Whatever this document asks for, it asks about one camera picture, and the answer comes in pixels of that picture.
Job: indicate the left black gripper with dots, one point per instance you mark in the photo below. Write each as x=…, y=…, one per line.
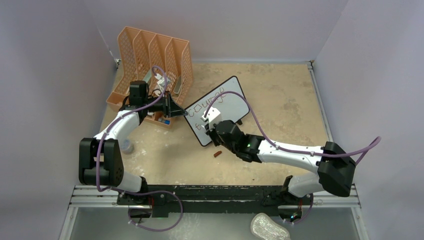
x=170, y=108

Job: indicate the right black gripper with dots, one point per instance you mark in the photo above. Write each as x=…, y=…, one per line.
x=211, y=132

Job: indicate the brown marker cap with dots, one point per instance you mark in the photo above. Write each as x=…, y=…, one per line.
x=217, y=154

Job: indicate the black framed whiteboard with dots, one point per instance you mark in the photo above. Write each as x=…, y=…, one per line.
x=231, y=107

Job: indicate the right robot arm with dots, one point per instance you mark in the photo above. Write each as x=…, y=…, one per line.
x=328, y=167

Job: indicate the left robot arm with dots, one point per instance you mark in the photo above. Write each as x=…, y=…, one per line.
x=100, y=161

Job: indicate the grey rounded case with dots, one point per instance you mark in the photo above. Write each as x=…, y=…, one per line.
x=178, y=86

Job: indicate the grey eraser block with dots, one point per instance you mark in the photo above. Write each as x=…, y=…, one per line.
x=147, y=77

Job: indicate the peach plastic file organizer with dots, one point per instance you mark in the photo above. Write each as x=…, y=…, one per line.
x=140, y=50

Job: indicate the clear plastic jar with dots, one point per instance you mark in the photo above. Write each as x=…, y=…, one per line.
x=126, y=146

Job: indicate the silver foil pouch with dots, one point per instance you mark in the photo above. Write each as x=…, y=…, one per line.
x=264, y=228

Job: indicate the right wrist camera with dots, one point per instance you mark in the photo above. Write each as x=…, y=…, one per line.
x=211, y=117

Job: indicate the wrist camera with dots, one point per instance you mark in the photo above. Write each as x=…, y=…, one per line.
x=161, y=85
x=211, y=117

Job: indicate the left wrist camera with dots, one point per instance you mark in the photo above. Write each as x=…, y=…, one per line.
x=161, y=85

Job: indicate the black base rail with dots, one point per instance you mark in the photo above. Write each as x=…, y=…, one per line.
x=273, y=200

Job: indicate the aluminium frame rail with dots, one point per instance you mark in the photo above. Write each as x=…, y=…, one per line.
x=352, y=200

